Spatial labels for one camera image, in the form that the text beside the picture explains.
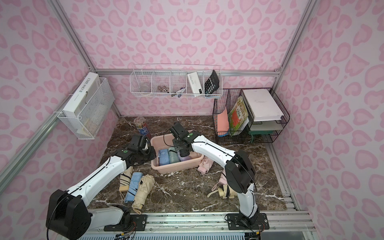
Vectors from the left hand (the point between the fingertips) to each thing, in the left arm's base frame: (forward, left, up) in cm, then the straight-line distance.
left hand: (156, 151), depth 85 cm
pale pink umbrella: (-5, -28, -6) cm, 29 cm away
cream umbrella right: (-19, -37, -8) cm, 43 cm away
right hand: (+5, -12, +1) cm, 13 cm away
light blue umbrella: (+1, -2, -9) cm, 10 cm away
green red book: (+25, -51, 0) cm, 57 cm away
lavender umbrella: (-1, -15, -7) cm, 16 cm away
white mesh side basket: (+17, +36, +13) cm, 42 cm away
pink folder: (+32, -42, -11) cm, 54 cm away
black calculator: (+35, -32, +20) cm, 52 cm away
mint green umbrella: (+2, -8, -9) cm, 12 cm away
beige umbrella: (-16, +4, -5) cm, 17 cm away
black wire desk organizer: (+14, -60, -2) cm, 61 cm away
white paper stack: (+26, -64, +11) cm, 70 cm away
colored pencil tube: (+16, +11, +6) cm, 20 cm away
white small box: (+36, -22, +21) cm, 47 cm away
